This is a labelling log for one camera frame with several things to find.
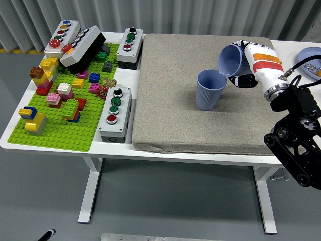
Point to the green orange brick stack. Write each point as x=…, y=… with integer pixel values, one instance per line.
x=71, y=109

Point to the metal bracket under table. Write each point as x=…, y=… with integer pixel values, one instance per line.
x=277, y=175

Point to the blue plate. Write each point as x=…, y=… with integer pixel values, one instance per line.
x=309, y=52

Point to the magenta brick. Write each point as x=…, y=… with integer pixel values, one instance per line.
x=94, y=88
x=82, y=74

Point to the white control box black base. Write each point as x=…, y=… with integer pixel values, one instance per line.
x=82, y=47

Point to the grey-brown mat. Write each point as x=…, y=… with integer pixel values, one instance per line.
x=175, y=100

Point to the dark green brick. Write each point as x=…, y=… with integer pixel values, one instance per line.
x=100, y=56

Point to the grey metal plate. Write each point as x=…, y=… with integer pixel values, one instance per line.
x=130, y=237

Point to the pink white red brick stack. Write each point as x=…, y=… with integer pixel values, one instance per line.
x=54, y=100

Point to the blue ribbed cup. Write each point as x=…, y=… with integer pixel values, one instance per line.
x=229, y=60
x=209, y=96

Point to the grey curtain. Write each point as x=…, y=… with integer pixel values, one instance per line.
x=175, y=15

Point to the yellow white brick stack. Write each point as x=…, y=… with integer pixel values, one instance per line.
x=50, y=65

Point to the green brick baseplate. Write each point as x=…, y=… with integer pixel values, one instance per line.
x=57, y=130

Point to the four-button grey control box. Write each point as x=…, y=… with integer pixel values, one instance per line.
x=114, y=118
x=129, y=47

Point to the grey sloped brick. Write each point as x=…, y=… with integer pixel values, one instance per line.
x=107, y=67

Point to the red valve handwheel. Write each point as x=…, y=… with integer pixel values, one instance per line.
x=102, y=93

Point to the five-button white control box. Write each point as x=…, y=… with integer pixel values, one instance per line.
x=62, y=35

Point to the blue yellow grey brick stack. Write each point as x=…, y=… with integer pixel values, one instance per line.
x=33, y=121

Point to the dark grey arch brick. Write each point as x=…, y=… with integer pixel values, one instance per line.
x=106, y=49

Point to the brown yellow red brick tower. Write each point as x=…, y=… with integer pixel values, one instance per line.
x=41, y=80

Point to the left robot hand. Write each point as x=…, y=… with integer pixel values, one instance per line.
x=47, y=236

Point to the white table leg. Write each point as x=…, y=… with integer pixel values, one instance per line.
x=90, y=190
x=267, y=200

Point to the brass valve fitting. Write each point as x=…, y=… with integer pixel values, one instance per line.
x=109, y=82

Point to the yellow floor tape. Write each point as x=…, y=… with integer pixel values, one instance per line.
x=22, y=51

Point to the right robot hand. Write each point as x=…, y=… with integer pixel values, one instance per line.
x=265, y=67

